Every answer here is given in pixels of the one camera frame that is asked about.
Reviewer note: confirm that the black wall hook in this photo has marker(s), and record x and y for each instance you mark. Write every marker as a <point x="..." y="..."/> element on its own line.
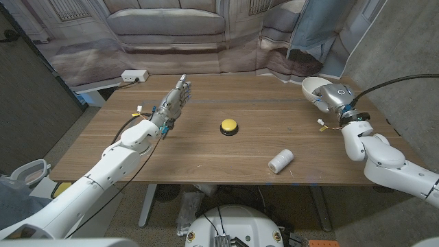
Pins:
<point x="10" y="35"/>

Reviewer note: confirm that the grey perforated partition panel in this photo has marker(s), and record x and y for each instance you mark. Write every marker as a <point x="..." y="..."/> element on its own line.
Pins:
<point x="34" y="103"/>

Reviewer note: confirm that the grey five-finger left hand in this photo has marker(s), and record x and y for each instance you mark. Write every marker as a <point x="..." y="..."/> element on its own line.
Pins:
<point x="173" y="103"/>

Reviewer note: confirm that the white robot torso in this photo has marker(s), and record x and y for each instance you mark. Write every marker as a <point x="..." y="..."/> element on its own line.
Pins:
<point x="236" y="223"/>

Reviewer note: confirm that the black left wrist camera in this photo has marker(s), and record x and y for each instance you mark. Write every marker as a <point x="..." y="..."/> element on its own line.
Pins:
<point x="169" y="123"/>

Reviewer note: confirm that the blue denim trouser leg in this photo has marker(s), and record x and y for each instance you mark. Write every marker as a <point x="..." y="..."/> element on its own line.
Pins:
<point x="17" y="206"/>

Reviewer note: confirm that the orange box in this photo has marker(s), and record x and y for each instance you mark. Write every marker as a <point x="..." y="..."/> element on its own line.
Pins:
<point x="324" y="244"/>

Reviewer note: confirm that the printed living room backdrop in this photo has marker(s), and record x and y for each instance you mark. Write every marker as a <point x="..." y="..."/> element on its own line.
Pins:
<point x="164" y="34"/>

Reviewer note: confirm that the white power strip box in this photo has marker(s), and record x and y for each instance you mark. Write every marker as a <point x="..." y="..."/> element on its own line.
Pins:
<point x="134" y="75"/>

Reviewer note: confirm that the white grey rimmed container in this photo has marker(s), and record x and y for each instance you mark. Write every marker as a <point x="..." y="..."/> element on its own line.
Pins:
<point x="31" y="173"/>

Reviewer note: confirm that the white table leg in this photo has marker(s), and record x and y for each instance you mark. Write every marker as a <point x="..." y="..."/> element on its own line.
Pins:
<point x="147" y="206"/>

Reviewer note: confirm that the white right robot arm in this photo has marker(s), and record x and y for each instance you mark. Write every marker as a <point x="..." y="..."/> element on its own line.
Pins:
<point x="384" y="158"/>

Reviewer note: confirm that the left wrist connector yellow tag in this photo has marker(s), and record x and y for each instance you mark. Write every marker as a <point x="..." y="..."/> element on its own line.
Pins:
<point x="139" y="108"/>

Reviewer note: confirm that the white ribbed bowl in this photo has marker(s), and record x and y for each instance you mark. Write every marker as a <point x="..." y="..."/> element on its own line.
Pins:
<point x="310" y="87"/>

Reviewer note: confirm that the yellow and black pad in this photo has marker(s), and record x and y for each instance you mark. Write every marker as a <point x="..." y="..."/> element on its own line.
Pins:
<point x="63" y="189"/>

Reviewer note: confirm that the white crumpled bag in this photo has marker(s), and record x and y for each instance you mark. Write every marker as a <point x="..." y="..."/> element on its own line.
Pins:
<point x="207" y="189"/>

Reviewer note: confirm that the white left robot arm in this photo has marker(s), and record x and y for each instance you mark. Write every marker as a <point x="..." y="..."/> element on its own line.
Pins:
<point x="109" y="164"/>

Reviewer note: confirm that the clear plastic bag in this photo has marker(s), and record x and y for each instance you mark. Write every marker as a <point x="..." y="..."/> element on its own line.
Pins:
<point x="190" y="209"/>

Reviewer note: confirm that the grey table leg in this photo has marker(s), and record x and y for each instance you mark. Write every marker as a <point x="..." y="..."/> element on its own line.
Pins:
<point x="320" y="209"/>

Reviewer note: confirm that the wrist connector yellow tag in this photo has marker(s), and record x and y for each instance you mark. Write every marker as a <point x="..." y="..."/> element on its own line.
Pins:
<point x="139" y="108"/>
<point x="320" y="121"/>

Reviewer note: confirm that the grey five-finger right hand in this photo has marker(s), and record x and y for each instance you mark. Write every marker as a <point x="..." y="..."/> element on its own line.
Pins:
<point x="336" y="97"/>

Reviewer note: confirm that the yellow button with black base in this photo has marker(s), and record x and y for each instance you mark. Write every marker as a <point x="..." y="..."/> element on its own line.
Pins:
<point x="229" y="125"/>

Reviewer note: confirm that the right wrist connector yellow tag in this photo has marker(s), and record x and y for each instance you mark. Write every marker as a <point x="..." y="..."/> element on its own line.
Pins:
<point x="320" y="121"/>

